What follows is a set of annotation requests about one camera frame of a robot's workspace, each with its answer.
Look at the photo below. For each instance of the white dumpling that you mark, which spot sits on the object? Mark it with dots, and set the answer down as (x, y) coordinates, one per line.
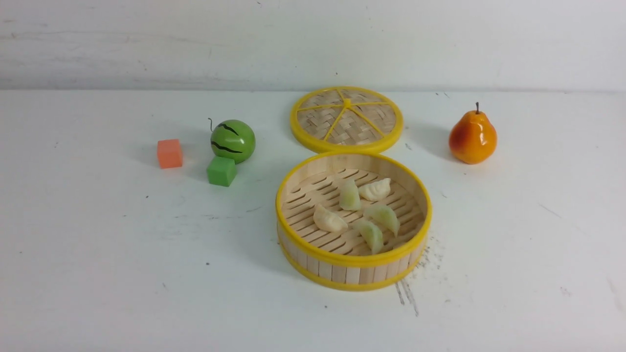
(375, 191)
(327, 220)

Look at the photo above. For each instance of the bamboo steamer tray yellow rim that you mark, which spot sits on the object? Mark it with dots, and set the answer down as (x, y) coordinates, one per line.
(343, 260)

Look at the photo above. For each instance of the orange toy pear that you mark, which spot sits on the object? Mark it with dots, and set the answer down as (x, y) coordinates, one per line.
(473, 139)

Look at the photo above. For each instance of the bamboo steamer lid yellow rim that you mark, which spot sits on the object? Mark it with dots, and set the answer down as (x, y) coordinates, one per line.
(346, 119)

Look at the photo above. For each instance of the green toy watermelon ball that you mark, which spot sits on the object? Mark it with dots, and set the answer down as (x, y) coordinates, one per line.
(233, 139)

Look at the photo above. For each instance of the orange cube block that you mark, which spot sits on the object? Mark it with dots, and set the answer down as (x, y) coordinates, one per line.
(169, 154)

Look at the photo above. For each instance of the green cube block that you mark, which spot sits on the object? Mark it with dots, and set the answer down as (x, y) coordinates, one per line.
(221, 171)

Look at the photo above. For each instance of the pale green dumpling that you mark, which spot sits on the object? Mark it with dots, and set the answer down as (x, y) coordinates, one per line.
(349, 198)
(371, 233)
(385, 216)

